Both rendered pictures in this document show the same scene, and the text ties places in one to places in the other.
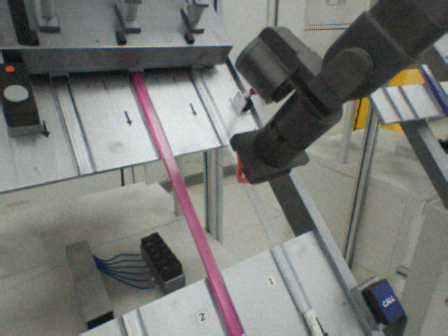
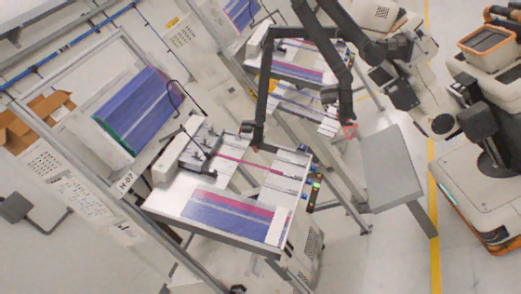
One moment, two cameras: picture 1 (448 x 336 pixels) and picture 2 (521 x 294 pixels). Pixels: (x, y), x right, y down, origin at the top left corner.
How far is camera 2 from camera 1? 1.70 m
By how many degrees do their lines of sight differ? 17
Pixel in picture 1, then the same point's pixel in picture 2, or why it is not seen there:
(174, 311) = (270, 179)
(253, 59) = (244, 128)
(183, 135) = (236, 154)
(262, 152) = (257, 141)
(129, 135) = (229, 164)
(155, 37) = (212, 141)
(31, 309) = not seen: hidden behind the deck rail
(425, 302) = (322, 142)
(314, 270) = (286, 154)
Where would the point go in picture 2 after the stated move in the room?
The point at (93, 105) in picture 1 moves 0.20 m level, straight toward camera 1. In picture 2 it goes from (217, 165) to (240, 158)
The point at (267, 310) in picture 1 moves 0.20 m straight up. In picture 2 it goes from (284, 167) to (263, 141)
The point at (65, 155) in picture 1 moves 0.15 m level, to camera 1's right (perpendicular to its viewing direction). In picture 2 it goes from (225, 175) to (244, 155)
